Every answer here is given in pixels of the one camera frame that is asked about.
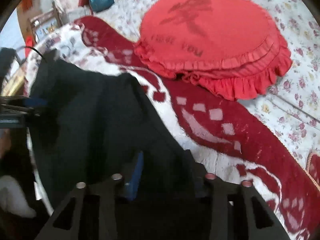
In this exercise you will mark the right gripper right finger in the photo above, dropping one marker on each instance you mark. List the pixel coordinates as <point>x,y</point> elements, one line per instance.
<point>229,210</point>

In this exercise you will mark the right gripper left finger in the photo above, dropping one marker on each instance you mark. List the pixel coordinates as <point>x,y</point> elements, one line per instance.
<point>92,211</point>

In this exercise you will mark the black pants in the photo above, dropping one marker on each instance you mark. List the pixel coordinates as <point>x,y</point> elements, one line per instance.
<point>92,125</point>

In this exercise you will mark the red white floral blanket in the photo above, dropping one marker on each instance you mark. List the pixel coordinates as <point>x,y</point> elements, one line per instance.
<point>221,134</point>

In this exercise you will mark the wooden chair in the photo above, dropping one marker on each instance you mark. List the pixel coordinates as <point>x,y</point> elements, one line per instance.
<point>45,24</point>

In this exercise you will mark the red heart ruffled pillow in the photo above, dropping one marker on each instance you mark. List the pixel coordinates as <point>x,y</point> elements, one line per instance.
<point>232,48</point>

